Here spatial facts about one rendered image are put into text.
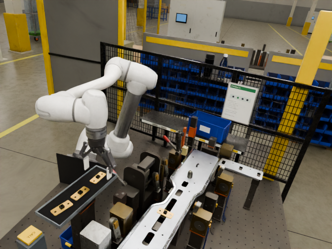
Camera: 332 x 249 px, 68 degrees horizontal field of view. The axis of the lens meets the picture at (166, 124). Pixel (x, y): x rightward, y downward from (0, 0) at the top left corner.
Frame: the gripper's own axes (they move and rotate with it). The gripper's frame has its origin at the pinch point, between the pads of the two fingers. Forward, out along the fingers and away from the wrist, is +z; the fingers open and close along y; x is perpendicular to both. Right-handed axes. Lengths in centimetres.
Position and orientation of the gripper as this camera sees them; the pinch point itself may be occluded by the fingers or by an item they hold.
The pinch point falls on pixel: (97, 171)
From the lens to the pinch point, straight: 125.8
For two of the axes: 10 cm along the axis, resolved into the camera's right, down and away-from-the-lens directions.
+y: 9.0, 2.8, -3.3
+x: 4.2, -3.9, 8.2
